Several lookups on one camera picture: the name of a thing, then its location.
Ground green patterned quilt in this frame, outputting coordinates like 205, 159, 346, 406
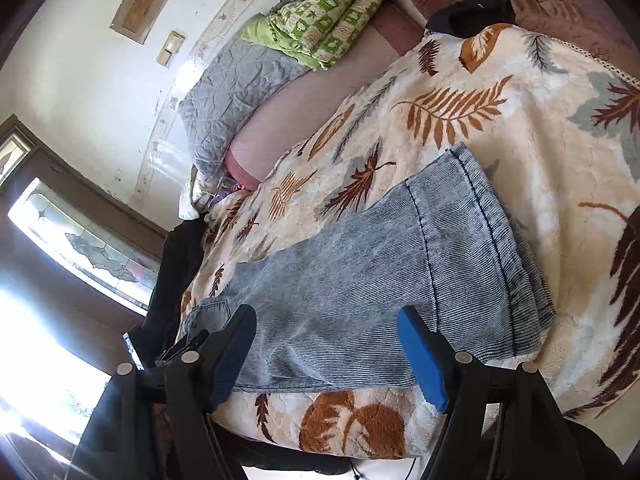
241, 0, 390, 71

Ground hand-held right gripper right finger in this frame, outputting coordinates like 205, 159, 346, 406
396, 305, 626, 480

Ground leaf print fleece blanket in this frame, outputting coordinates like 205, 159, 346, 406
177, 24, 640, 461

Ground beige wall panel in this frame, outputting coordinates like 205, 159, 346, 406
110, 0, 177, 45

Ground pink bed sheet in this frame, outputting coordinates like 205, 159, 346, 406
225, 10, 426, 191

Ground beige light switch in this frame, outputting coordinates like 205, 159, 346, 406
156, 31, 186, 67

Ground black garment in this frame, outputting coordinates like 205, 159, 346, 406
426, 0, 517, 38

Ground stained glass window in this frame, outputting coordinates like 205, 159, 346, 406
7, 177, 161, 316

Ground white floral cloth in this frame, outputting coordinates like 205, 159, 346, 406
179, 167, 226, 221

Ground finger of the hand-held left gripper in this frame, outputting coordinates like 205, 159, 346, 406
156, 330, 210, 363

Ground dark cloth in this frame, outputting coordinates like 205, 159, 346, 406
135, 217, 208, 371

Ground blue grey denim pants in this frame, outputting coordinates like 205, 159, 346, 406
176, 142, 557, 395

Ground grey quilted pillow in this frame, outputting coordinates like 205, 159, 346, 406
177, 37, 313, 188

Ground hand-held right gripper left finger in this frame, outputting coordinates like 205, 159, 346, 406
75, 304, 258, 480

